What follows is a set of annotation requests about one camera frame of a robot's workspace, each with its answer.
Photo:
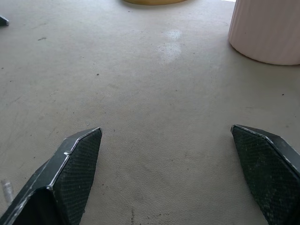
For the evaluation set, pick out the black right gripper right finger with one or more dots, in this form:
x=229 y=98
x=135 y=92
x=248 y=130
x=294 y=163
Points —
x=269 y=168

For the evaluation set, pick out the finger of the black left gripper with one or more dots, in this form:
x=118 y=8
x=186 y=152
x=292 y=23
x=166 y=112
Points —
x=3 y=21

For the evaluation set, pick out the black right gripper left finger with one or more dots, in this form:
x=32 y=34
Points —
x=65 y=178

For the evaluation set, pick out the pink ribbed ceramic cup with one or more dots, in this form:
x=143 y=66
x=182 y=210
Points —
x=267 y=30

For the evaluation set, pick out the yellow round object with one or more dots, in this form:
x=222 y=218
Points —
x=154 y=2

